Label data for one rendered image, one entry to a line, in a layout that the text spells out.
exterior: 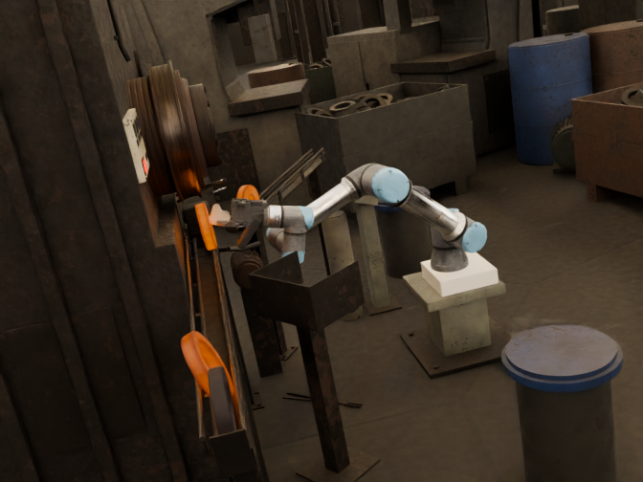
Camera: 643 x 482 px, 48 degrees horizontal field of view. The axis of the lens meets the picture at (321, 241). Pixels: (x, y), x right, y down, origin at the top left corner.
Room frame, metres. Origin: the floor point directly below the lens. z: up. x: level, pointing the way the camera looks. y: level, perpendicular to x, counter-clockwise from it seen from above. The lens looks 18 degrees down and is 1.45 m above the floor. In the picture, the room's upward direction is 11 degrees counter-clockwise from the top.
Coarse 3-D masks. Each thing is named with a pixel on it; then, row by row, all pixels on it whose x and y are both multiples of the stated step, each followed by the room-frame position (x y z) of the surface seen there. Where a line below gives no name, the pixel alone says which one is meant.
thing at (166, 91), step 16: (160, 80) 2.33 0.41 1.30; (160, 96) 2.29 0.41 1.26; (176, 96) 2.28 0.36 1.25; (160, 112) 2.26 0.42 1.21; (176, 112) 2.26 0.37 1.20; (176, 128) 2.24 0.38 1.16; (176, 144) 2.24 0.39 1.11; (176, 160) 2.24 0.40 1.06; (192, 160) 2.28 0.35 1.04; (176, 176) 2.27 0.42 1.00; (192, 176) 2.28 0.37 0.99; (192, 192) 2.34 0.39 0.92
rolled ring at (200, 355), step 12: (192, 336) 1.56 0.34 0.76; (192, 348) 1.52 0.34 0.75; (204, 348) 1.62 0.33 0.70; (192, 360) 1.50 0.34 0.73; (204, 360) 1.52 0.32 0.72; (216, 360) 1.62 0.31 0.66; (192, 372) 1.48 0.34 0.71; (204, 372) 1.48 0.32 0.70; (228, 372) 1.63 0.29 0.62; (204, 384) 1.47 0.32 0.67
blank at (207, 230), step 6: (198, 204) 2.27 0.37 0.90; (204, 204) 2.26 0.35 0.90; (198, 210) 2.23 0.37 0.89; (204, 210) 2.22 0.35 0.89; (198, 216) 2.21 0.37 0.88; (204, 216) 2.21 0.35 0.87; (198, 222) 2.20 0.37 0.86; (204, 222) 2.20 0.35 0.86; (204, 228) 2.19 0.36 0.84; (210, 228) 2.19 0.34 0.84; (204, 234) 2.19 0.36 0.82; (210, 234) 2.19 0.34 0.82; (204, 240) 2.19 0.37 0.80; (210, 240) 2.20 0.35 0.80; (210, 246) 2.21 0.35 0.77; (216, 246) 2.23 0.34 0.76
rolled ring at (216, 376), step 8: (216, 368) 1.40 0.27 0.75; (224, 368) 1.44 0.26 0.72; (208, 376) 1.38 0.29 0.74; (216, 376) 1.37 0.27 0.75; (224, 376) 1.39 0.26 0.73; (216, 384) 1.34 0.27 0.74; (224, 384) 1.34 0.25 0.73; (216, 392) 1.33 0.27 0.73; (224, 392) 1.33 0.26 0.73; (216, 400) 1.32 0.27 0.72; (224, 400) 1.32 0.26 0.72; (232, 400) 1.45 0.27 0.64; (216, 408) 1.31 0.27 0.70; (224, 408) 1.31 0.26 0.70; (232, 408) 1.44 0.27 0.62; (216, 416) 1.30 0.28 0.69; (224, 416) 1.30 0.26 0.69; (232, 416) 1.42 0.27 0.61; (216, 424) 1.30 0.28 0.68; (224, 424) 1.30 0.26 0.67; (232, 424) 1.30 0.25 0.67; (224, 432) 1.29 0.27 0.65
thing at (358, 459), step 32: (288, 256) 2.13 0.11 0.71; (256, 288) 2.01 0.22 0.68; (288, 288) 1.90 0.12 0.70; (320, 288) 1.86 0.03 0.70; (352, 288) 1.94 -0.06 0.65; (288, 320) 1.92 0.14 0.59; (320, 320) 1.84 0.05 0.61; (320, 352) 1.99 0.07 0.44; (320, 384) 1.98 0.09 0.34; (320, 416) 2.00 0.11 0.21; (352, 448) 2.10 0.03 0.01; (320, 480) 1.96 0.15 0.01; (352, 480) 1.93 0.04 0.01
